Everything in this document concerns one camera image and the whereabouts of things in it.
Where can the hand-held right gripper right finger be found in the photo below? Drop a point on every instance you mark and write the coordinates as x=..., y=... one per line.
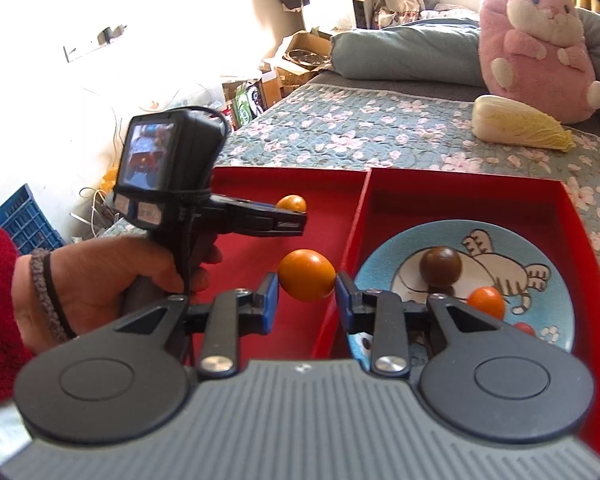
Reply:
x=346, y=305

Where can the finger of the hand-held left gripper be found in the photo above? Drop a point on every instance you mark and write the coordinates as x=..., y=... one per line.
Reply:
x=275, y=220

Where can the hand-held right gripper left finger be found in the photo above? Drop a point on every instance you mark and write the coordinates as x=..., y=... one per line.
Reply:
x=269, y=305

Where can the small round orange kumquat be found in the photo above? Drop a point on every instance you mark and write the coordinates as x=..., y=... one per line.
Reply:
x=292, y=203

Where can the yellow-orange oval kumquat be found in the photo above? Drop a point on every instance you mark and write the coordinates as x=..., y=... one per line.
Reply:
x=307, y=275

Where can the red cardboard box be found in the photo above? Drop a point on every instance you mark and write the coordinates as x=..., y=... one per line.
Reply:
x=330, y=195
x=480, y=200

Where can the dark brown tomato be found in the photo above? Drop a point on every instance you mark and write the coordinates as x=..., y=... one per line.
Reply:
x=440, y=265

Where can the small tangerine with stem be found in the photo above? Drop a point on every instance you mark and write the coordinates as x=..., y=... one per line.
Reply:
x=486, y=302

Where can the red tomato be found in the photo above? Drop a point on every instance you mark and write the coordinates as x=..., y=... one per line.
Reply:
x=526, y=329

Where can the blue cartoon cat plate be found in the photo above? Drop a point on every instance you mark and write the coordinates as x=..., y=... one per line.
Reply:
x=540, y=255

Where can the person's left forearm red sleeve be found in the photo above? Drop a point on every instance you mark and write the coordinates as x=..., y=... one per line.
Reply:
x=0, y=320

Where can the person's left hand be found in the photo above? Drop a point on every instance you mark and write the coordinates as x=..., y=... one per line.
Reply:
x=110, y=275

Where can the yellow plastic bag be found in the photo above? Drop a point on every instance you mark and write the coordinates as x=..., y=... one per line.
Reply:
x=111, y=180

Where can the green and white carton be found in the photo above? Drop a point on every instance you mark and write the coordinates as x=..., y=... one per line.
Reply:
x=247, y=100

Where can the floral quilted bedspread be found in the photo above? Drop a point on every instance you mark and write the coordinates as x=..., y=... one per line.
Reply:
x=380, y=125

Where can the blue plastic crate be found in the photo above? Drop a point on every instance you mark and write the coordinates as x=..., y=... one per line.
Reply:
x=22, y=222

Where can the open cardboard box with pot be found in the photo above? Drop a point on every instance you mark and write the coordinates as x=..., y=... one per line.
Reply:
x=305, y=55

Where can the braided grey wristband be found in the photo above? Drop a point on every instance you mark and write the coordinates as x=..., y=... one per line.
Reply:
x=42, y=290

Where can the grey-blue pillow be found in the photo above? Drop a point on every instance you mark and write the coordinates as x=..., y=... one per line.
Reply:
x=405, y=52

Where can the napa cabbage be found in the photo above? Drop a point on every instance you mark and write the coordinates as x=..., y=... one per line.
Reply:
x=520, y=121

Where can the pink plush toy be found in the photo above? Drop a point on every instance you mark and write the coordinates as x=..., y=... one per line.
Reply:
x=540, y=50

